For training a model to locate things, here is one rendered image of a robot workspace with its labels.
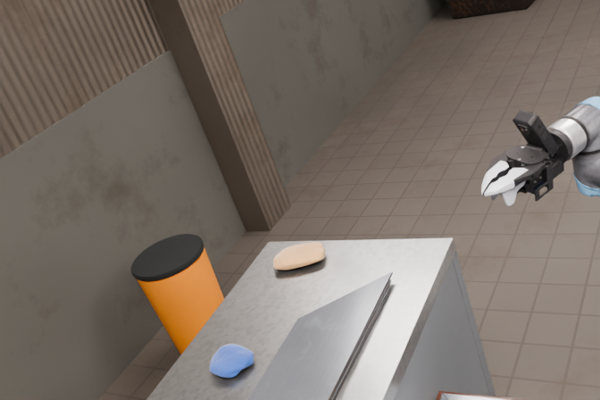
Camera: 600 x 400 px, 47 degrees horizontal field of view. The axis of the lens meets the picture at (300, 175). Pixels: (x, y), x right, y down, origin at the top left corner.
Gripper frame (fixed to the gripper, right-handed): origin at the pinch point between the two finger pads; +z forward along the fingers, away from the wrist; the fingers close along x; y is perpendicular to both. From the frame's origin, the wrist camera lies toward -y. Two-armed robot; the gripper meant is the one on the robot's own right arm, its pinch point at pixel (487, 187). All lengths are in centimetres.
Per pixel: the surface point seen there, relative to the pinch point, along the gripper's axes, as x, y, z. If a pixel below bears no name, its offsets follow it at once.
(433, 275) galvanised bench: 31, 45, -11
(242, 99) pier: 286, 101, -102
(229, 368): 47, 45, 43
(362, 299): 38, 44, 8
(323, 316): 42, 44, 17
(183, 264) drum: 190, 115, 2
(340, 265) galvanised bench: 58, 49, -1
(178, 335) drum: 196, 153, 16
